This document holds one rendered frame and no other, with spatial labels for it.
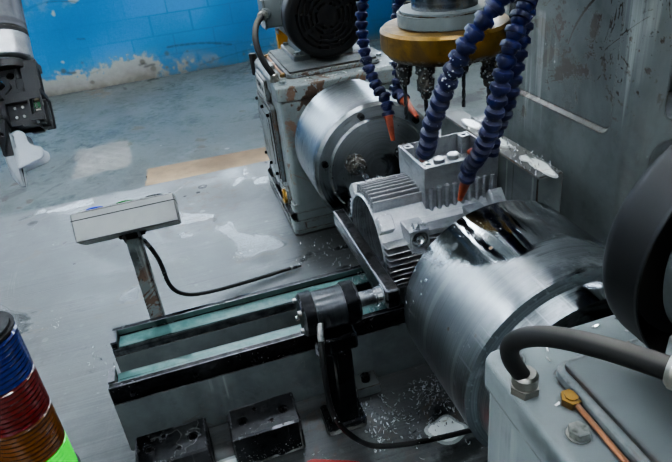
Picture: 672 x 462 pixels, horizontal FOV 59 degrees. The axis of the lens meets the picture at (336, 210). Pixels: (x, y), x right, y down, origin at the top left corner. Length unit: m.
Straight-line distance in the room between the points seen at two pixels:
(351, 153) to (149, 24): 5.34
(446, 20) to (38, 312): 1.01
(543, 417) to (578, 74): 0.59
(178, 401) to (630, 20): 0.80
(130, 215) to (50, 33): 5.42
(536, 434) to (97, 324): 0.98
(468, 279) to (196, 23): 5.85
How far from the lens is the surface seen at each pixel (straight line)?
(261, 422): 0.91
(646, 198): 0.42
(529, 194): 0.87
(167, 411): 0.97
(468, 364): 0.63
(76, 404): 1.14
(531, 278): 0.62
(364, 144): 1.11
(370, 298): 0.82
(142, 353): 1.03
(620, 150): 0.90
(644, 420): 0.48
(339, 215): 1.00
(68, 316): 1.36
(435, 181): 0.89
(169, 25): 6.37
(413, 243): 0.86
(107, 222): 1.07
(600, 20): 0.91
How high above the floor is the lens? 1.51
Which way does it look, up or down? 28 degrees down
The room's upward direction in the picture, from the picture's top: 7 degrees counter-clockwise
